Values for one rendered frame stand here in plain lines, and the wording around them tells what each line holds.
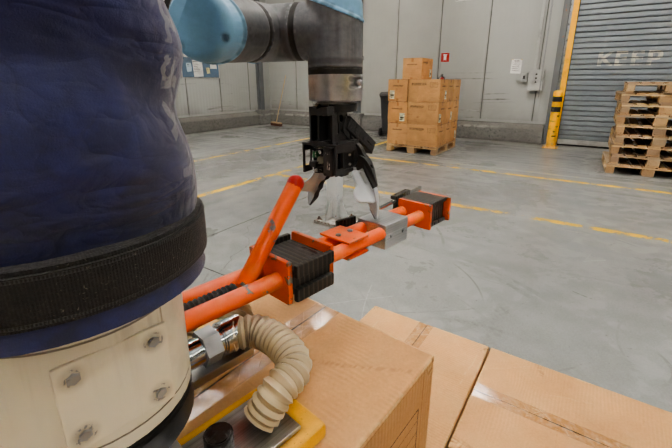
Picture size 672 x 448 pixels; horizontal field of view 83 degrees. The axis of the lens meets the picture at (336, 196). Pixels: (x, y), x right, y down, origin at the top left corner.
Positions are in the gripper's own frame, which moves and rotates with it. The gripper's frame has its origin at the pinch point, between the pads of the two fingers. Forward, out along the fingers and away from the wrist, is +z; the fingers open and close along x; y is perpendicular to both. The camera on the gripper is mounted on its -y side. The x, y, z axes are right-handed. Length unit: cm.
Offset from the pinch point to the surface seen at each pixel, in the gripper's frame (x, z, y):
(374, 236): 10.0, 0.7, 5.8
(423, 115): -241, 36, -613
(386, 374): 19.3, 14.0, 18.3
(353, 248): 9.4, 0.9, 11.2
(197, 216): 10.7, -12.5, 38.0
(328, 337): 8.4, 13.9, 16.6
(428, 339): 3, 54, -43
